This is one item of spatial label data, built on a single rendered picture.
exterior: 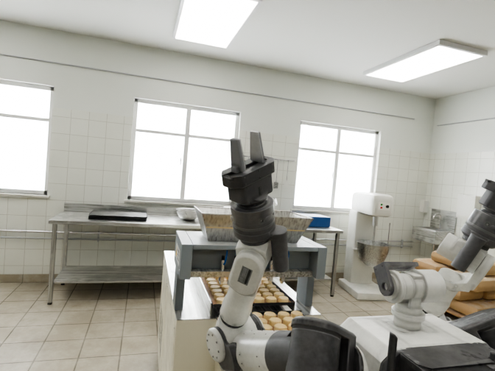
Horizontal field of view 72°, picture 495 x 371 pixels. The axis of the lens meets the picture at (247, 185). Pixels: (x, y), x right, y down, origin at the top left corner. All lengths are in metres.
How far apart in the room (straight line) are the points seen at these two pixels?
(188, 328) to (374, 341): 1.10
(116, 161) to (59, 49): 1.44
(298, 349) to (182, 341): 1.10
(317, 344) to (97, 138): 4.21
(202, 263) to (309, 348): 1.09
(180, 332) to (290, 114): 3.90
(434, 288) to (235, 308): 0.42
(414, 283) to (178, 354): 1.21
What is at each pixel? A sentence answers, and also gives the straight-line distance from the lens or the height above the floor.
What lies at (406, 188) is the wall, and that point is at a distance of 6.17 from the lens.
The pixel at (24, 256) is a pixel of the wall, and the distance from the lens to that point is 4.92.
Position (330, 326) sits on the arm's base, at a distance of 0.67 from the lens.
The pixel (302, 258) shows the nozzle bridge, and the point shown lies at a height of 1.10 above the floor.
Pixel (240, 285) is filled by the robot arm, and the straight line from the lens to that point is 0.74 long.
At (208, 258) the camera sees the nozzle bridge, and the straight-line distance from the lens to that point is 1.68.
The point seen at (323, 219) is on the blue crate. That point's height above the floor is 0.98.
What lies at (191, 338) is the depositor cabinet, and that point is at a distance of 1.71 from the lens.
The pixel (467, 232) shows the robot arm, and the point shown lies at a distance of 1.05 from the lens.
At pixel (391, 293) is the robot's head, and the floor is 1.31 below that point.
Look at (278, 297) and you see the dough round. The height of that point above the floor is 0.92.
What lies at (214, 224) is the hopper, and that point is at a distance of 1.61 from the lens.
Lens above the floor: 1.52
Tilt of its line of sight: 2 degrees down
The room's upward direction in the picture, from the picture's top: 5 degrees clockwise
